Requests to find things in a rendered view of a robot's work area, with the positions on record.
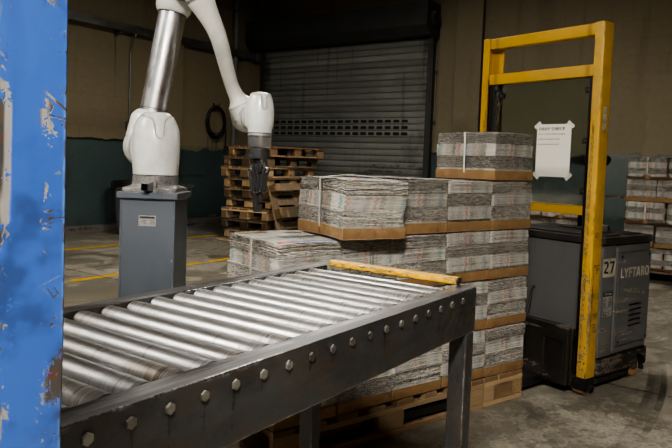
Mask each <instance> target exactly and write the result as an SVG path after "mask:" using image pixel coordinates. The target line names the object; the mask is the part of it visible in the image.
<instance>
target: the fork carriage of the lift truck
mask: <svg viewBox="0 0 672 448"><path fill-rule="evenodd" d="M522 323H525V325H526V326H525V327H524V328H525V334H524V335H523V341H524V342H523V357H522V358H523V367H521V368H522V370H526V369H527V370H530V371H533V372H536V373H539V374H541V379H544V380H547V381H550V382H553V383H556V384H559V385H562V386H566V385H571V369H572V351H573V333H574V326H571V325H567V324H563V323H559V322H555V321H550V320H546V319H542V318H538V317H534V316H530V315H526V319H525V321H522Z"/></svg>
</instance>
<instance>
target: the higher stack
mask: <svg viewBox="0 0 672 448"><path fill-rule="evenodd" d="M439 136H440V137H438V138H439V139H438V144H437V152H439V153H437V169H463V172H465V170H495V171H529V170H530V171H531V170H533V159H534V158H532V152H533V142H534V141H533V137H534V135H529V134H520V133H507V132H467V133H466V132H464V133H440V134H439ZM438 178H444V177H438ZM444 179H454V180H468V181H484V182H491V183H493V186H491V187H492V188H491V189H493V190H492V194H491V197H492V198H491V200H492V201H491V206H492V209H491V214H490V215H491V216H490V218H491V219H490V220H491V221H496V220H520V219H530V214H531V212H530V211H531V210H530V205H531V202H532V199H530V198H532V195H533V194H531V192H532V189H528V188H532V186H531V185H532V184H531V183H527V182H515V181H531V180H486V179H465V178H444ZM485 231H489V232H488V233H490V234H489V236H490V237H489V238H490V239H489V244H488V246H489V247H488V251H489V252H488V255H490V257H489V258H490V262H489V263H490V264H489V267H487V268H488V269H489V270H494V269H503V268H513V267H523V266H527V265H528V264H529V263H528V260H529V259H528V258H529V257H528V255H529V254H528V251H527V250H528V248H527V247H528V241H527V240H528V236H529V234H528V232H529V231H528V230H525V229H523V228H518V229H500V230H485ZM526 279H527V278H526V277H525V276H522V275H521V276H512V277H503V278H495V279H484V281H488V282H489V283H488V284H489V286H488V288H489V289H488V291H487V292H488V293H487V294H486V295H487V297H486V298H487V299H488V300H487V305H488V308H487V317H486V319H487V321H488V319H491V318H497V317H502V316H508V315H513V314H519V313H524V312H525V307H526V305H525V304H526V303H525V299H527V287H526V282H527V281H526ZM525 326H526V325H525V323H522V322H516V323H511V324H506V325H501V326H496V327H491V328H486V329H482V330H485V331H484V332H485V337H484V339H485V340H484V341H485V342H486V343H485V350H486V351H485V354H484V357H485V358H484V364H483V365H484V367H485V371H486V368H488V367H492V366H496V365H500V364H504V363H508V362H512V361H516V360H520V359H522V357H523V342H524V341H523V335H524V334H525V328H524V327H525ZM522 374H523V373H522V368H518V369H514V370H510V371H506V372H502V373H499V374H495V375H491V376H487V377H481V379H483V383H484V388H483V407H487V406H490V405H493V404H497V403H500V402H503V401H507V400H510V399H513V398H517V397H520V396H521V393H522V392H521V387H522Z"/></svg>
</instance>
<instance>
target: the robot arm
mask: <svg viewBox="0 0 672 448"><path fill-rule="evenodd" d="M156 8H157V11H158V17H157V22H156V27H155V33H154V38H153V43H152V48H151V53H150V58H149V63H148V68H147V74H146V79H145V84H144V89H143V94H142V99H141V104H140V109H137V110H135V111H134V112H133V113H132V114H131V117H130V120H129V124H128V128H127V131H126V136H125V138H124V141H123V151H124V154H125V156H126V158H127V159H128V160H129V161H130V162H131V163H132V168H133V176H132V184H131V185H129V186H125V187H122V192H150V193H178V192H183V191H187V187H183V186H180V185H179V177H178V174H179V165H180V131H179V128H178V125H177V123H176V121H175V119H174V117H172V116H171V115H170V114H169V113H167V112H168V107H169V101H170V96H171V91H172V86H173V81H174V76H175V71H176V65H177V60H178V55H179V50H180V45H181V40H182V35H183V29H184V24H185V19H187V18H188V17H189V16H190V14H191V12H192V11H193V13H194V14H195V15H196V17H197V18H198V20H199V21H200V22H201V24H202V25H203V27H204V28H205V30H206V32H207V34H208V36H209V38H210V40H211V43H212V46H213V49H214V52H215V56H216V59H217V63H218V66H219V69H220V73H221V76H222V80H223V83H224V86H225V89H226V92H227V94H228V97H229V100H230V106H229V108H228V109H229V112H230V117H231V122H232V124H233V126H234V127H235V128H236V129H237V130H239V131H241V132H246V133H248V134H247V136H248V144H247V146H248V147H251V149H249V158H250V159H252V162H251V166H250V167H248V172H249V181H250V191H251V192H253V194H254V196H253V212H262V194H263V193H265V192H266V187H267V181H268V175H269V172H270V168H268V167H267V166H266V165H267V163H266V159H269V150H268V148H271V139H272V129H273V126H274V103H273V99H272V96H271V95H270V94H268V93H266V92H253V93H251V94H250V96H247V95H245V94H244V93H243V91H242V90H241V88H240V86H239V83H238V81H237V77H236V73H235V68H234V64H233V59H232V54H231V50H230V45H229V41H228V38H227V34H226V31H225V29H224V26H223V23H222V20H221V17H220V14H219V11H218V8H217V5H216V2H215V0H156Z"/></svg>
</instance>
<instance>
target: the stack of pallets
mask: <svg viewBox="0 0 672 448"><path fill-rule="evenodd" d="M228 148H229V154H228V155H224V165H227V166H221V176H223V179H224V185H223V186H224V196H226V206H227V207H221V210H222V211H221V220H222V222H221V227H223V229H224V237H226V238H231V237H230V233H234V232H247V231H268V230H275V227H274V223H275V220H274V221H273V217H272V213H271V210H272V206H270V202H271V201H270V197H268V193H267V188H266V192H265V193H263V194H262V202H263V203H262V212H253V196H254V194H253V192H251V191H250V181H249V172H248V167H250V166H251V162H252V159H250V158H249V149H251V147H248V146H239V145H228ZM240 149H246V154H240ZM268 150H269V159H266V163H267V165H266V166H267V167H268V168H270V172H269V175H268V181H267V186H268V185H272V184H280V181H286V183H299V180H301V179H302V178H301V176H295V171H303V176H313V171H314V168H317V162H318V159H324V157H323V155H324V149H311V148H294V147H277V146H271V148H268ZM287 151H291V152H290V156H287ZM306 152H313V157H306ZM231 155H232V156H231ZM227 158H228V159H227ZM310 158H314V159H310ZM236 159H242V164H236ZM280 160H281V161H286V166H280ZM299 161H307V167H302V166H299ZM308 161H309V162H308ZM233 169H236V170H240V174H233ZM276 170H277V171H282V175H276ZM235 180H242V184H235ZM236 190H242V194H236ZM237 200H238V201H244V204H237ZM233 211H240V214H233ZM233 221H236V222H240V224H233Z"/></svg>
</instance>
